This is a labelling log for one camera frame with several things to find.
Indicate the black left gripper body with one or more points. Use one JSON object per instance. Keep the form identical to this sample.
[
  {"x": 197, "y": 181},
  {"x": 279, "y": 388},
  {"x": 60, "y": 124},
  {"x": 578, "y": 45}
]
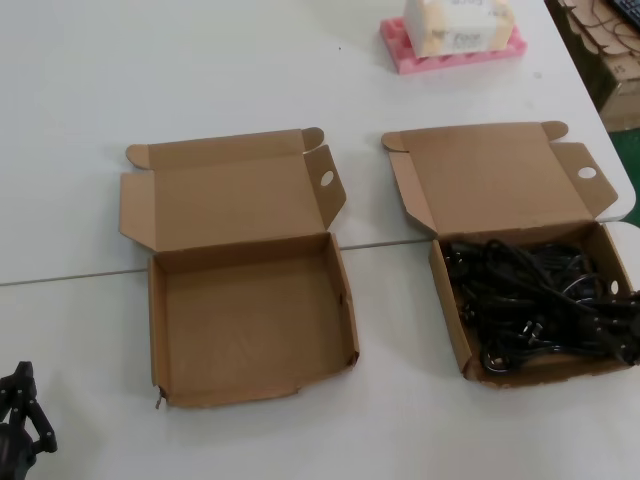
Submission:
[{"x": 11, "y": 447}]

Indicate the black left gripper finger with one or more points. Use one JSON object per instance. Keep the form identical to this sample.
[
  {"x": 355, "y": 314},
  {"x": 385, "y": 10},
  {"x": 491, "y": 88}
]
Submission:
[
  {"x": 20, "y": 382},
  {"x": 42, "y": 430}
]

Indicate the empty brown cardboard box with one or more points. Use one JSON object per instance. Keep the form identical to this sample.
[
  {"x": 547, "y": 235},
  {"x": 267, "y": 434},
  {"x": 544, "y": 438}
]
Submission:
[{"x": 250, "y": 320}]

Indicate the pink foam tray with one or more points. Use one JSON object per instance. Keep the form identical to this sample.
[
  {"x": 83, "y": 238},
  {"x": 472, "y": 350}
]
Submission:
[{"x": 400, "y": 60}]

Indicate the white tissue paper pack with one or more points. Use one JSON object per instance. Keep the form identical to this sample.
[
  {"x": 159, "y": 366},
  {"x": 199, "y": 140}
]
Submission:
[{"x": 460, "y": 25}]

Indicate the cardboard carton with label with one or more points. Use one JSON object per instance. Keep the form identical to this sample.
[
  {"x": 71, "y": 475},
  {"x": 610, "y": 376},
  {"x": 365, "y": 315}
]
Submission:
[{"x": 620, "y": 95}]

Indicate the stacked brown cardboard sheets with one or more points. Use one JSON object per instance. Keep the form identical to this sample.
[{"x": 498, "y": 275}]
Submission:
[{"x": 585, "y": 30}]

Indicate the dark keyboard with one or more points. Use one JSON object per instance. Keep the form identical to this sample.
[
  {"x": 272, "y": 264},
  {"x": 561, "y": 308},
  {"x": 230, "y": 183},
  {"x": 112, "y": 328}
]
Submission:
[{"x": 625, "y": 9}]

